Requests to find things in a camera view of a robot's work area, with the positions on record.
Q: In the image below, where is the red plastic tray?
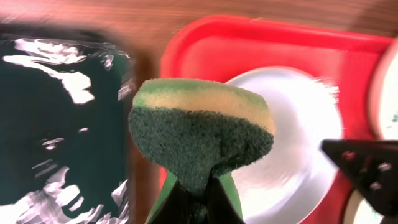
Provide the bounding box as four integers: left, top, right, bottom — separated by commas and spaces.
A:
161, 16, 392, 223

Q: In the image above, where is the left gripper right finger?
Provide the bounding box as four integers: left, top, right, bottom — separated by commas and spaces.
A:
206, 178, 244, 224

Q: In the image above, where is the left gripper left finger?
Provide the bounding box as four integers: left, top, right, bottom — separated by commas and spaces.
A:
149, 181, 192, 224

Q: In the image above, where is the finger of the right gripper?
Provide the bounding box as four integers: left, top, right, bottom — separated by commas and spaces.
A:
321, 139, 397, 218

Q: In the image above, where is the green scrubbing sponge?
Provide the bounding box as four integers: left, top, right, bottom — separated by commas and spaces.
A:
129, 78, 275, 223

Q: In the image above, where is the black rectangular tray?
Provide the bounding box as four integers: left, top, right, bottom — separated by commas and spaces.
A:
1, 24, 131, 223

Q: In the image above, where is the light blue plate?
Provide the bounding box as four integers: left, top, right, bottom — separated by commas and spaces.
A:
341, 190, 397, 224

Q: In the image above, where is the white plate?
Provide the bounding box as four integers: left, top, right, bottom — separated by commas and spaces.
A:
368, 39, 397, 140
228, 67, 343, 224

